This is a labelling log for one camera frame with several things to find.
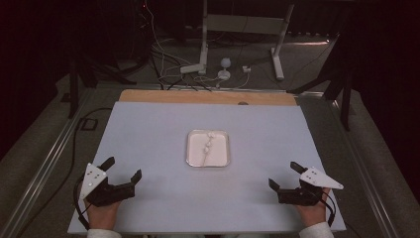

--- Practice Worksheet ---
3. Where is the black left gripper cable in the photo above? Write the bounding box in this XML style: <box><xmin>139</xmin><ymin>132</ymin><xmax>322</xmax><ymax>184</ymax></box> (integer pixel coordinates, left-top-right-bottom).
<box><xmin>72</xmin><ymin>174</ymin><xmax>93</xmax><ymax>231</ymax></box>

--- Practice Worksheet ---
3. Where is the thin wooden skewer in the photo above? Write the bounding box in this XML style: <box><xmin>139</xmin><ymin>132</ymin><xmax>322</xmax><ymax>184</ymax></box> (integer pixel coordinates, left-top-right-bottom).
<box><xmin>200</xmin><ymin>131</ymin><xmax>215</xmax><ymax>167</ymax></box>

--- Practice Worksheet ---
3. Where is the black metal stand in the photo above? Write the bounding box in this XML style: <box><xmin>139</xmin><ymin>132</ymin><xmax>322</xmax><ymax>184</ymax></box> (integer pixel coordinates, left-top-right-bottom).
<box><xmin>66</xmin><ymin>46</ymin><xmax>138</xmax><ymax>120</ymax></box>
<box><xmin>286</xmin><ymin>29</ymin><xmax>356</xmax><ymax>132</ymax></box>

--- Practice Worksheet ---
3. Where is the person's right hand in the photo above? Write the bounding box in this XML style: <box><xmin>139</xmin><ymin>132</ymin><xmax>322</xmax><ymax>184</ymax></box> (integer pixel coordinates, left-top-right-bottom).
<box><xmin>294</xmin><ymin>187</ymin><xmax>332</xmax><ymax>229</ymax></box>

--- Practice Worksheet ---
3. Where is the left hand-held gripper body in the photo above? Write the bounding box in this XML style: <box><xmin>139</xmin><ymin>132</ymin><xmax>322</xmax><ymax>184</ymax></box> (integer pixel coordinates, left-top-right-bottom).
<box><xmin>79</xmin><ymin>162</ymin><xmax>137</xmax><ymax>208</ymax></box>

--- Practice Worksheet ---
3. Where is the metal floor rail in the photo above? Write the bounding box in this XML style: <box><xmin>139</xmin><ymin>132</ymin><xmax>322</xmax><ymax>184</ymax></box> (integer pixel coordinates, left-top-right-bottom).
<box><xmin>0</xmin><ymin>86</ymin><xmax>97</xmax><ymax>238</ymax></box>
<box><xmin>326</xmin><ymin>98</ymin><xmax>401</xmax><ymax>238</ymax></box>

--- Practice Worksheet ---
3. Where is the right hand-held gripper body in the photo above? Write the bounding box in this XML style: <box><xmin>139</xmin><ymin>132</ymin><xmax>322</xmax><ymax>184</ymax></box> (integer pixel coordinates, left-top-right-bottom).
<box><xmin>277</xmin><ymin>166</ymin><xmax>345</xmax><ymax>207</ymax></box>

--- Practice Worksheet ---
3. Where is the white metal stand frame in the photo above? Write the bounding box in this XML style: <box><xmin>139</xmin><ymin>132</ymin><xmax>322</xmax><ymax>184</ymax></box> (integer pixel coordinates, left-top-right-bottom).
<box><xmin>197</xmin><ymin>0</ymin><xmax>296</xmax><ymax>81</ymax></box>

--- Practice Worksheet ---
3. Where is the white square tray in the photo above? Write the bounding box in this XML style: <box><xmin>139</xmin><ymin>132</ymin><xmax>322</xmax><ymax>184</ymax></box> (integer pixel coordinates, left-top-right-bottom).
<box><xmin>184</xmin><ymin>129</ymin><xmax>231</xmax><ymax>169</ymax></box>

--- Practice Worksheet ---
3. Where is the white hanging cable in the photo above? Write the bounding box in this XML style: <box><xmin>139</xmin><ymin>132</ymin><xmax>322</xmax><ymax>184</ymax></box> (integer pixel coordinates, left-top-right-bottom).
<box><xmin>144</xmin><ymin>0</ymin><xmax>201</xmax><ymax>68</ymax></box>

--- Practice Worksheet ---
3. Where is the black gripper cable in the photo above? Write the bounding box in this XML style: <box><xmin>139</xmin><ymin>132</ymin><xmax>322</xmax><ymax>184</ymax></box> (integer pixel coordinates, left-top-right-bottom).
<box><xmin>318</xmin><ymin>194</ymin><xmax>338</xmax><ymax>228</ymax></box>
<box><xmin>72</xmin><ymin>174</ymin><xmax>93</xmax><ymax>231</ymax></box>

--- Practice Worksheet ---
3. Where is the person's left hand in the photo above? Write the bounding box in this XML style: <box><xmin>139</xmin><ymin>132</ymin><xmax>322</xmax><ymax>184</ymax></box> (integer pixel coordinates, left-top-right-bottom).
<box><xmin>83</xmin><ymin>197</ymin><xmax>122</xmax><ymax>231</ymax></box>

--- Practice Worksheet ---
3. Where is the long black floor cable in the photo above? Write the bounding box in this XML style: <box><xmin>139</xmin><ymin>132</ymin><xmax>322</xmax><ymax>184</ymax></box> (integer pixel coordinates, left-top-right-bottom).
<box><xmin>15</xmin><ymin>106</ymin><xmax>114</xmax><ymax>238</ymax></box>

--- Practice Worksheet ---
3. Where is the black square floor frame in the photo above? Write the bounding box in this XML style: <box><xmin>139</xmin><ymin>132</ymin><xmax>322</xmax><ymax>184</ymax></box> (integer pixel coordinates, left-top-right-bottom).
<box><xmin>77</xmin><ymin>117</ymin><xmax>99</xmax><ymax>132</ymax></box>

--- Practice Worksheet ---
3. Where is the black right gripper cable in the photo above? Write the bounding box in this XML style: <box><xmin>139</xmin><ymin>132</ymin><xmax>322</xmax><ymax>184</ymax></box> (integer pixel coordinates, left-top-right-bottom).
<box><xmin>318</xmin><ymin>194</ymin><xmax>338</xmax><ymax>228</ymax></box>

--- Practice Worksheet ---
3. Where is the white round device on base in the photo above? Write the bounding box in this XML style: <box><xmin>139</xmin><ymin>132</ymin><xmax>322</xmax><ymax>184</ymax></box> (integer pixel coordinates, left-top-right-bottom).
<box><xmin>216</xmin><ymin>57</ymin><xmax>233</xmax><ymax>81</ymax></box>

